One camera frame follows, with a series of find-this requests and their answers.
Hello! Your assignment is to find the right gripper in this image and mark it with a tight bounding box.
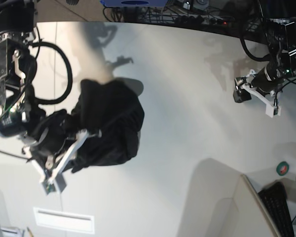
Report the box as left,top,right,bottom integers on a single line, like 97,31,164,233
0,109,102,195

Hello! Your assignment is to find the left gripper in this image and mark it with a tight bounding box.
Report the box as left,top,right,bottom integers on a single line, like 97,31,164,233
233,63,292,118

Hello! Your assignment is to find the black t-shirt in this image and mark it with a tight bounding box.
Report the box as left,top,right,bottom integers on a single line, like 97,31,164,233
28,78,145,173

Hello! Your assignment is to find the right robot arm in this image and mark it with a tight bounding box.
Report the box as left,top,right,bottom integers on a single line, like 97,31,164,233
0,0,92,194

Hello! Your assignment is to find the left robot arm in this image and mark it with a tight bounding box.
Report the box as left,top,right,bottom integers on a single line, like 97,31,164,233
233,0,296,118

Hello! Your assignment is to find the green tape roll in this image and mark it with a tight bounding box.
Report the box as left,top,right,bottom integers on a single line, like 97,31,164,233
276,161,290,176

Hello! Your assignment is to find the black keyboard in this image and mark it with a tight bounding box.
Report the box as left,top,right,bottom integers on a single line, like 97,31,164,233
258,182,295,237

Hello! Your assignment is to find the black power strip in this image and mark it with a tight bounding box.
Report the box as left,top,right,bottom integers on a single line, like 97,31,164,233
174,15,227,26

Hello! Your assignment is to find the blue box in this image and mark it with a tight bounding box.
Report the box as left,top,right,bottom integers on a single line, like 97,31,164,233
100,0,171,7

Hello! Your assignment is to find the white cable slot cover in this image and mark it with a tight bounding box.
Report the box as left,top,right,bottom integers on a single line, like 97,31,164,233
33,207,95,235

